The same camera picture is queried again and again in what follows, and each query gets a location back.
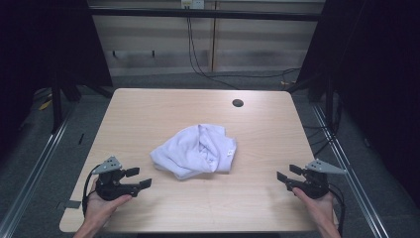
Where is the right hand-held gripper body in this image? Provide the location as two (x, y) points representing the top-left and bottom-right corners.
(285, 158), (349, 200)

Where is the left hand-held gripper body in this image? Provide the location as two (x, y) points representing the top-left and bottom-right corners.
(91, 156), (142, 202)

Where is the white towel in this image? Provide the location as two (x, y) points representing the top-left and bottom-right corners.
(149, 123), (238, 180)

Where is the person's right hand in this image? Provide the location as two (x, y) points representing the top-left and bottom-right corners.
(291, 186), (339, 227)

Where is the person's left hand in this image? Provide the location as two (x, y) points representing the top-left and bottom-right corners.
(82, 178), (133, 226)

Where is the grey tape strip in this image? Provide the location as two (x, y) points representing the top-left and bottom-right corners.
(56, 199), (82, 210)

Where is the dark curtain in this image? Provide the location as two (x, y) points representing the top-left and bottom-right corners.
(286, 0), (420, 207)
(0, 0), (114, 163)

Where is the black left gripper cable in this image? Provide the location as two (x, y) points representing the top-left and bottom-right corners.
(80, 164), (103, 217)

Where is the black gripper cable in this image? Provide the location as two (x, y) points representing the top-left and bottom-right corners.
(328, 182), (347, 238)
(80, 164), (103, 217)

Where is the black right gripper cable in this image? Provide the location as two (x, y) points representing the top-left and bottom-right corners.
(328, 182), (347, 238)

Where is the metal floor rail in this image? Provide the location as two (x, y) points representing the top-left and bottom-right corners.
(0, 104), (77, 238)
(311, 104), (391, 238)

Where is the black cable bundle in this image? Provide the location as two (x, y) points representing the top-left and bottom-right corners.
(302, 95), (343, 158)

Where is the black floor cable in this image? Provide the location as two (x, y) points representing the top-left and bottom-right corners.
(204, 66), (302, 80)

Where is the black hanging power cable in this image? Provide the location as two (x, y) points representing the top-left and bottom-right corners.
(185, 6), (240, 90)

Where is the black horizontal frame bar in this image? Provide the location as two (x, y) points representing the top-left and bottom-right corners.
(88, 7), (324, 23)

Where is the white wall socket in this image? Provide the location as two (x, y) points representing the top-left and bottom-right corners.
(180, 0), (206, 10)

